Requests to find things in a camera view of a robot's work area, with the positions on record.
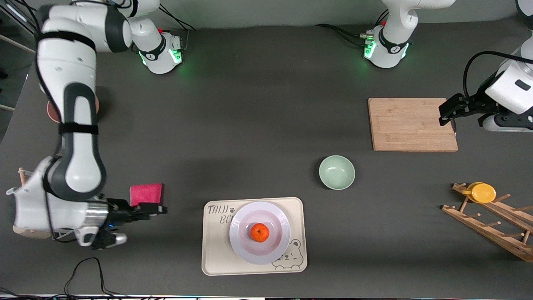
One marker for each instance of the wooden mug rack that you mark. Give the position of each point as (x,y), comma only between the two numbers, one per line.
(487,227)

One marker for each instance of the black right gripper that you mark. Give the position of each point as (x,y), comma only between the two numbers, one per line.
(119,210)

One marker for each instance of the beige cup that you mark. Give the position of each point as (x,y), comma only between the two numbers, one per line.
(25,232)

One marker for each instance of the pink folded cloth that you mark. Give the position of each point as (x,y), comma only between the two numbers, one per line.
(145,193)

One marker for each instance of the yellow cup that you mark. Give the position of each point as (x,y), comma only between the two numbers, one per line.
(483,193)

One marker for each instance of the cream tray with bear print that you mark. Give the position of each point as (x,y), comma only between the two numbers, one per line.
(216,254)

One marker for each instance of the pink bowl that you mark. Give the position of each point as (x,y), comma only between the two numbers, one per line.
(53,113)

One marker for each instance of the wooden cutting board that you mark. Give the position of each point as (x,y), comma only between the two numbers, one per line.
(404,125)

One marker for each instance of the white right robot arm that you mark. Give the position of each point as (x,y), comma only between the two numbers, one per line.
(70,125)

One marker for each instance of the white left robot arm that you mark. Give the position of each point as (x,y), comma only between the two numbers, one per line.
(391,41)

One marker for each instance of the white round plate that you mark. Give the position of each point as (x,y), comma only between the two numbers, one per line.
(270,254)

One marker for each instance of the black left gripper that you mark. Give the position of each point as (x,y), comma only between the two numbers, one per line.
(476,106)

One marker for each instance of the pale green bowl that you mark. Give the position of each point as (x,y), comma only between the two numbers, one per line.
(337,172)

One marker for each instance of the orange fruit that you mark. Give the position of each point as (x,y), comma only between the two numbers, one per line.
(260,232)

